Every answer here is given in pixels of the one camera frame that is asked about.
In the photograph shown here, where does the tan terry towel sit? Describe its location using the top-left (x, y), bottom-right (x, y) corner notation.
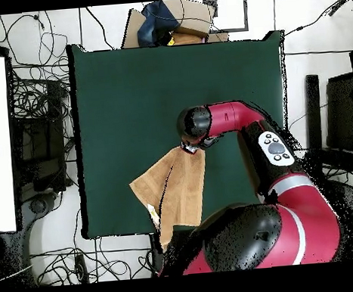
top-left (125, 144), bottom-right (213, 254)

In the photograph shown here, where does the black flat monitor panel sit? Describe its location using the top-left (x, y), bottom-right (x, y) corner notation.
top-left (321, 71), bottom-right (353, 154)

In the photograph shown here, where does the dark green table cloth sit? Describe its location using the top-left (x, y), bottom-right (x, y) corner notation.
top-left (66, 26), bottom-right (300, 241)

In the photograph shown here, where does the orange-brown folded cloth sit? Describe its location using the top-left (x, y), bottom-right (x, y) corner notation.
top-left (169, 28), bottom-right (209, 46)

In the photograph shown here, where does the dark blue garment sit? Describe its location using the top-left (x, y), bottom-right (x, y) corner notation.
top-left (134, 0), bottom-right (183, 49)

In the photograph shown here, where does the black upright bar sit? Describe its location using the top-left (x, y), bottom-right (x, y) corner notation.
top-left (302, 73), bottom-right (325, 152)

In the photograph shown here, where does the brown cardboard box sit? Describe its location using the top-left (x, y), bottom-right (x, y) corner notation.
top-left (117, 0), bottom-right (231, 50)

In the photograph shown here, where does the black equipment box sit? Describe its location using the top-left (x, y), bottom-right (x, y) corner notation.
top-left (7, 78), bottom-right (79, 197)

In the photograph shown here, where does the black round stand base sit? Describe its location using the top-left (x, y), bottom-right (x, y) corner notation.
top-left (19, 190), bottom-right (63, 228)

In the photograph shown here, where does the black power strip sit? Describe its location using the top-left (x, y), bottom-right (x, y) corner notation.
top-left (73, 253), bottom-right (90, 284)

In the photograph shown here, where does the black rectangular frame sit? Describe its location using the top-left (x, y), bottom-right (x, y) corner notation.
top-left (202, 0), bottom-right (250, 35)

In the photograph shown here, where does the black looped cable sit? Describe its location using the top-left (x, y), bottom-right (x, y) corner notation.
top-left (0, 9), bottom-right (71, 70)

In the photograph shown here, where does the black cable with thick plug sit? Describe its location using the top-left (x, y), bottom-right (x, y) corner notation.
top-left (280, 0), bottom-right (353, 39)

